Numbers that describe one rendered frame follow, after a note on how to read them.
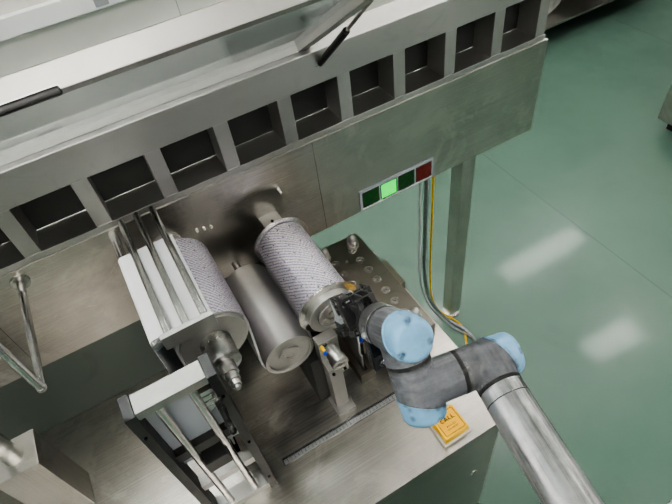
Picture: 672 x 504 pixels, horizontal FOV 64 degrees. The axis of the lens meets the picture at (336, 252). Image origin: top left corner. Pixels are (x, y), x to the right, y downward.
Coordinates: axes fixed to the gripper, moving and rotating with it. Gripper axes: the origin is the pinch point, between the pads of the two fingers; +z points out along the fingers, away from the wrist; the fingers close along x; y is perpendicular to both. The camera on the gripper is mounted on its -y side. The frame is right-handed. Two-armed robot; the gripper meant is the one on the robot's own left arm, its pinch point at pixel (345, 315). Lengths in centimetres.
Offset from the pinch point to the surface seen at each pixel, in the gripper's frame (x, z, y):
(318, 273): 0.5, 4.3, 10.0
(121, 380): 54, 48, -1
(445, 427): -12.8, 6.1, -39.1
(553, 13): -302, 237, 59
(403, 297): -22.5, 23.6, -10.6
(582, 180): -198, 147, -41
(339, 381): 4.8, 14.3, -18.4
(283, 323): 11.7, 8.0, 2.8
